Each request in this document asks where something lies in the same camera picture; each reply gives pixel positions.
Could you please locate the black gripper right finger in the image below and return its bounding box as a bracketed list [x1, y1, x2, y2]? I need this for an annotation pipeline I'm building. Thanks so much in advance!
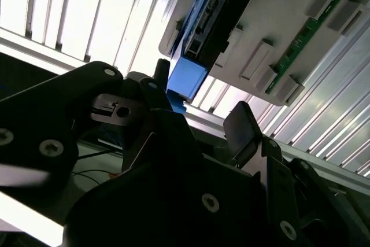
[223, 100, 365, 247]

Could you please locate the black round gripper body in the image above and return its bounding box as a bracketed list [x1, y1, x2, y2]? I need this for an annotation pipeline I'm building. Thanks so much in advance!
[62, 154, 271, 247]

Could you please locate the hard disk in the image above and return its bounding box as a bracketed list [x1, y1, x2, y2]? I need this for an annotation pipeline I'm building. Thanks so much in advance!
[166, 0, 267, 115]

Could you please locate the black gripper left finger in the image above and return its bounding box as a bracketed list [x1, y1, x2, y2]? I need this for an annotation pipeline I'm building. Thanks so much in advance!
[0, 58, 230, 227]

